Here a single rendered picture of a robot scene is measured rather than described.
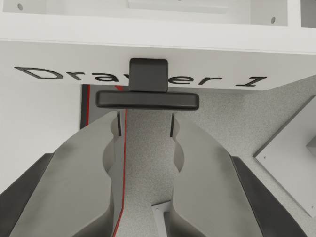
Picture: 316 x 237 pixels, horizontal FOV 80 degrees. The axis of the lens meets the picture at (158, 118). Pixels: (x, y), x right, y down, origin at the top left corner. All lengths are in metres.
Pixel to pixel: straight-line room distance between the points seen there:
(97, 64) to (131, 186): 0.96
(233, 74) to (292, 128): 1.11
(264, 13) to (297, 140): 1.09
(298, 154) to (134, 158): 0.89
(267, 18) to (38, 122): 0.31
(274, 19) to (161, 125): 0.88
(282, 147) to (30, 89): 1.16
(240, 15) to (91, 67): 0.18
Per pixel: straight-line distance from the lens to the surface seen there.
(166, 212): 1.12
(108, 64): 0.16
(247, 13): 0.27
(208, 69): 0.17
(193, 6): 0.24
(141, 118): 1.04
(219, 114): 1.12
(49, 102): 0.32
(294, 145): 1.28
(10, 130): 0.34
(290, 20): 0.21
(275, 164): 1.24
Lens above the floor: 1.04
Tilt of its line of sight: 86 degrees down
